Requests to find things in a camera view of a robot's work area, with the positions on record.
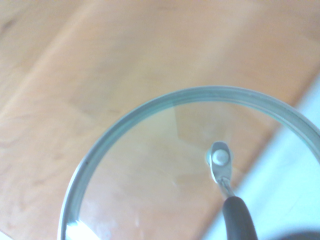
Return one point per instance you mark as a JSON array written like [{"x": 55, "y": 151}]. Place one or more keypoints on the white electric stove top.
[{"x": 315, "y": 103}]

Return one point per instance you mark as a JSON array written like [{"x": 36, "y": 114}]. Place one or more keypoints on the wooden countertop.
[{"x": 87, "y": 62}]

